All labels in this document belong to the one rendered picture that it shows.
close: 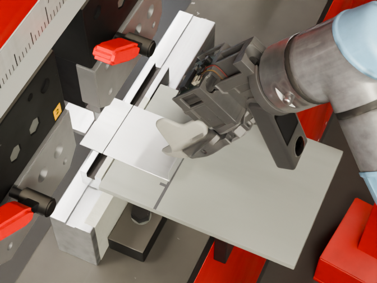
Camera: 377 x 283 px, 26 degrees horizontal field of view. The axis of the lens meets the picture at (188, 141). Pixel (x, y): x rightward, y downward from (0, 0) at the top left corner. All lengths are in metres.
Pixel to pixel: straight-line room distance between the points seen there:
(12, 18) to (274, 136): 0.36
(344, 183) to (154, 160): 1.24
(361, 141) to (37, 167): 0.30
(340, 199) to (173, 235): 1.12
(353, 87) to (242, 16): 0.64
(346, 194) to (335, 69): 1.47
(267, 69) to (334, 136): 1.51
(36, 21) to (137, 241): 0.49
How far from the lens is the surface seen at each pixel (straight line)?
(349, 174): 2.25
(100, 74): 0.83
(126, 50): 0.77
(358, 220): 2.05
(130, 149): 1.06
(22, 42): 0.67
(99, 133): 1.07
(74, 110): 1.10
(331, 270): 2.00
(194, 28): 1.23
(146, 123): 1.08
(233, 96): 0.89
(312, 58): 0.77
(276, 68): 0.81
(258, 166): 1.05
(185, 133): 0.94
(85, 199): 1.06
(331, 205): 2.20
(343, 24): 0.76
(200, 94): 0.87
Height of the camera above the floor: 1.88
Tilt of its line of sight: 56 degrees down
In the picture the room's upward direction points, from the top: straight up
